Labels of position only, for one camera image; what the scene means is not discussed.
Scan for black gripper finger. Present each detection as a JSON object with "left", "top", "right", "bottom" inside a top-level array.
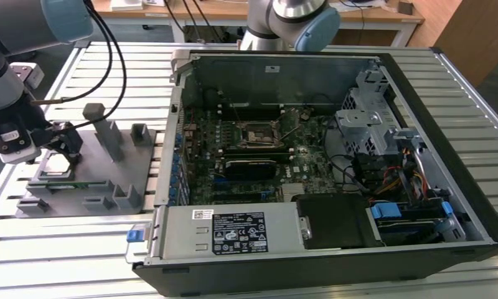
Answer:
[
  {"left": 36, "top": 133, "right": 67, "bottom": 157},
  {"left": 60, "top": 124, "right": 86, "bottom": 165}
]

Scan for silver square CPU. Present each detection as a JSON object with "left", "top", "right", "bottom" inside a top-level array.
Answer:
[{"left": 39, "top": 153, "right": 75, "bottom": 180}]

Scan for metal socket cover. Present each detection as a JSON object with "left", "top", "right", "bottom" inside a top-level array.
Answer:
[{"left": 274, "top": 107, "right": 302, "bottom": 140}]

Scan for thin metal locking lever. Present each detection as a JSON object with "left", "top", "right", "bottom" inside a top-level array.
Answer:
[{"left": 280, "top": 123, "right": 304, "bottom": 140}]

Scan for CPU socket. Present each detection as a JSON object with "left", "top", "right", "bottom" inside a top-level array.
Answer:
[{"left": 239, "top": 120, "right": 284, "bottom": 149}]

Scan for green RAM stick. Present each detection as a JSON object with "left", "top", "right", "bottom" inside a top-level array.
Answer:
[{"left": 46, "top": 181, "right": 110, "bottom": 189}]

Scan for grey plastic parts rack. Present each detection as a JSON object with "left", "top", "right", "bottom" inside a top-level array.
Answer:
[{"left": 15, "top": 102, "right": 158, "bottom": 217}]

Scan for silver power supply black label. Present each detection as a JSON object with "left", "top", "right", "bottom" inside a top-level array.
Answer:
[{"left": 147, "top": 202, "right": 314, "bottom": 260}]

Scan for large white box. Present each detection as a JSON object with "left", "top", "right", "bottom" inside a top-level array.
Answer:
[{"left": 111, "top": 0, "right": 144, "bottom": 12}]

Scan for small black graphics card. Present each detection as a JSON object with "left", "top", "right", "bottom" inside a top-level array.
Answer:
[{"left": 224, "top": 159, "right": 278, "bottom": 181}]

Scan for black expansion slot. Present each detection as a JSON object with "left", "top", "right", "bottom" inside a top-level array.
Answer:
[{"left": 214, "top": 192, "right": 272, "bottom": 202}]

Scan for black installed RAM stick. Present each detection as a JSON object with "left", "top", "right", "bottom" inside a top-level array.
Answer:
[
  {"left": 219, "top": 146, "right": 295, "bottom": 156},
  {"left": 219, "top": 154, "right": 295, "bottom": 163}
]

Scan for black RAM slot white clips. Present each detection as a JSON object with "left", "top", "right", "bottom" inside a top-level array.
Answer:
[
  {"left": 218, "top": 105, "right": 286, "bottom": 113},
  {"left": 218, "top": 111, "right": 286, "bottom": 121}
]

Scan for silver chipset heatsink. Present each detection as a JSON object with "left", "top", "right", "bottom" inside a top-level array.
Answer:
[{"left": 282, "top": 183, "right": 307, "bottom": 200}]

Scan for green motherboard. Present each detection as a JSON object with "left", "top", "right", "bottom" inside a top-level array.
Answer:
[{"left": 178, "top": 105, "right": 367, "bottom": 206}]

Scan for black open PC case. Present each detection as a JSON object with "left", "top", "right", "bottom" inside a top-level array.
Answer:
[{"left": 127, "top": 46, "right": 498, "bottom": 298}]

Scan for silver metal drive cage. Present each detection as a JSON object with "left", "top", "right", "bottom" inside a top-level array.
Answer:
[{"left": 335, "top": 70, "right": 400, "bottom": 156}]

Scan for blue disk carrier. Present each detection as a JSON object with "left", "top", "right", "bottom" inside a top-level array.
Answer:
[{"left": 368, "top": 201, "right": 445, "bottom": 245}]

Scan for wooden cabinet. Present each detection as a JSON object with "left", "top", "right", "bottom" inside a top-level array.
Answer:
[{"left": 409, "top": 0, "right": 498, "bottom": 87}]

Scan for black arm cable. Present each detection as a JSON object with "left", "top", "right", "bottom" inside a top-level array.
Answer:
[{"left": 31, "top": 0, "right": 128, "bottom": 128}]

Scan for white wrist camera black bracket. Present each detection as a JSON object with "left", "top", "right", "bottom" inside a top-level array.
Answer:
[{"left": 0, "top": 122, "right": 43, "bottom": 165}]

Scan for small grey wrist camera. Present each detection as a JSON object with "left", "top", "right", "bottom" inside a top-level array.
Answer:
[{"left": 10, "top": 62, "right": 46, "bottom": 90}]

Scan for black round wire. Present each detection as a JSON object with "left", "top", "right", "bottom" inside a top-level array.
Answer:
[{"left": 323, "top": 118, "right": 369, "bottom": 196}]

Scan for yellow orange wire bundle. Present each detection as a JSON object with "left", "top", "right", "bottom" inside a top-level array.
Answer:
[{"left": 373, "top": 166, "right": 425, "bottom": 196}]

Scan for silver hinged metal bracket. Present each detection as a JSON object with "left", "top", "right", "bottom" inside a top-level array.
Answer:
[{"left": 392, "top": 129, "right": 432, "bottom": 200}]

